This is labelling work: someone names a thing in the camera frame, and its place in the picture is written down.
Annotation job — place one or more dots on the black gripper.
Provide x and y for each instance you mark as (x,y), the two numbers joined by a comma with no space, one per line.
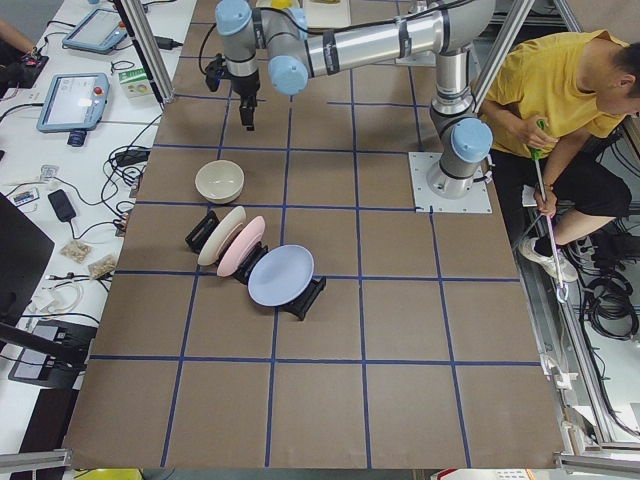
(245,85)

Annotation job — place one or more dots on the cream ceramic bowl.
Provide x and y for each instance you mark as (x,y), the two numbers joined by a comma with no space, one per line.
(220,181)

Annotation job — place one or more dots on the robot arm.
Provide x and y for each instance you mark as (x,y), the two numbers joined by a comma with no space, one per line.
(445,28)

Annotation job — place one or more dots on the cream round plate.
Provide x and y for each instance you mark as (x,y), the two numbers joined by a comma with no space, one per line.
(278,4)

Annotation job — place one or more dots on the black power adapter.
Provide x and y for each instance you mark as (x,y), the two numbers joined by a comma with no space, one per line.
(166,43)

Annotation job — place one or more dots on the green and white box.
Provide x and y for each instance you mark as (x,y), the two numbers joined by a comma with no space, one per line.
(135,83)

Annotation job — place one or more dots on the cream rectangular tray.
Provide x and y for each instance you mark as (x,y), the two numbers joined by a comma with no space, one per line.
(331,6)

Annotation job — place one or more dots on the cream plate in rack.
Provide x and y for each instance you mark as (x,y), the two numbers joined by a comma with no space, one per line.
(222,236)

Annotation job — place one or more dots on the pink plate in rack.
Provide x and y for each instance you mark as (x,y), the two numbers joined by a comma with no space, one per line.
(241,246)

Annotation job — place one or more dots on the far blue teach pendant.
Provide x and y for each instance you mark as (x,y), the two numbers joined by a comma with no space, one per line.
(100,32)

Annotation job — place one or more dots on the blue teach pendant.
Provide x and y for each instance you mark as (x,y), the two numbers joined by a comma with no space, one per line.
(100,32)
(74,102)

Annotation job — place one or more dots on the near blue teach pendant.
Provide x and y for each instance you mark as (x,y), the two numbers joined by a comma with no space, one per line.
(74,102)

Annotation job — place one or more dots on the light blue plate in rack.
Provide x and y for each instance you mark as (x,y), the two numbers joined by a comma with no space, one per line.
(281,275)

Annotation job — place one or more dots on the black smartphone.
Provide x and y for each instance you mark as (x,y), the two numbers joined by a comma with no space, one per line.
(61,205)

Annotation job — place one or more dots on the black dish rack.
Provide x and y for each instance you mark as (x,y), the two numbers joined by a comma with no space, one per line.
(298,307)

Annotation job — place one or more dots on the person in yellow shirt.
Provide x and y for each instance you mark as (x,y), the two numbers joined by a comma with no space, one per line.
(550,97)

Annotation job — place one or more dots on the aluminium frame post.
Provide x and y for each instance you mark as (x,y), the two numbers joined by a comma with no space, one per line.
(139,30)

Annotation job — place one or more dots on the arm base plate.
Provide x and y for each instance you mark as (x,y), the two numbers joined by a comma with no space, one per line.
(435,192)

